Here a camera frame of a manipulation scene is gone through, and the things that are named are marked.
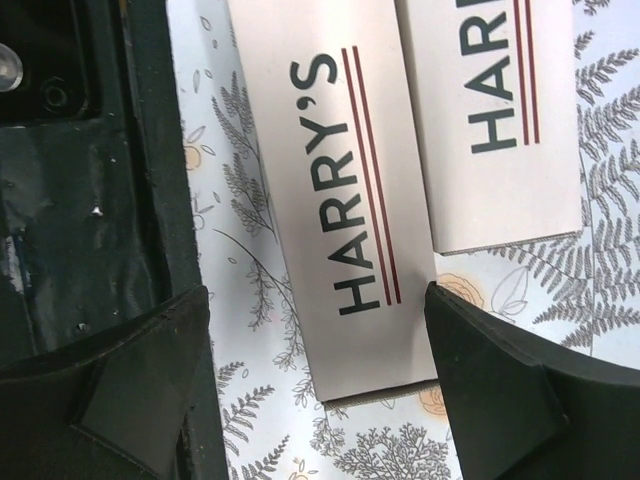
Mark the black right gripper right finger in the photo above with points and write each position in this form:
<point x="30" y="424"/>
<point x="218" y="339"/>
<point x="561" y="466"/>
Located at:
<point x="523" y="407"/>

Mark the floral table mat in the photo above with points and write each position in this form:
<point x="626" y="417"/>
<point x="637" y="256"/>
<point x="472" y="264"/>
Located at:
<point x="581" y="292"/>

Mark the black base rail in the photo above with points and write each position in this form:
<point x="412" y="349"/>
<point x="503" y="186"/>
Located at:
<point x="96" y="222"/>

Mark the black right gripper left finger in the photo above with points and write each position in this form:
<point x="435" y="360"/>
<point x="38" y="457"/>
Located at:
<point x="110" y="406"/>

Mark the white Harry's razor box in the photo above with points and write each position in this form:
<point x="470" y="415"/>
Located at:
<point x="493" y="96"/>
<point x="328" y="91"/>

